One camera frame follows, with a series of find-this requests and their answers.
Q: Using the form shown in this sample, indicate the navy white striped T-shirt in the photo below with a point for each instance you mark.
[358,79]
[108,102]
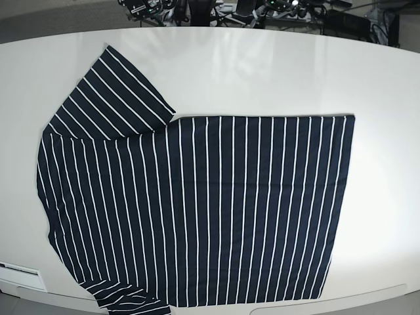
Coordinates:
[148,212]

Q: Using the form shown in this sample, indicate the black box on floor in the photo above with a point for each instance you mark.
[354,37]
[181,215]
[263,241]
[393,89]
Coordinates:
[347,26]

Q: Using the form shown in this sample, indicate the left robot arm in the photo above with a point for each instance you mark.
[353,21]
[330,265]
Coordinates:
[281,5]

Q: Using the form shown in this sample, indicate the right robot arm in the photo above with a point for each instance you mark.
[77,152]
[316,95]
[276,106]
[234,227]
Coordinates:
[142,8]

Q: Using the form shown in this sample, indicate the white label on table edge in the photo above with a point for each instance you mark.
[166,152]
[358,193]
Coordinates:
[22,277]

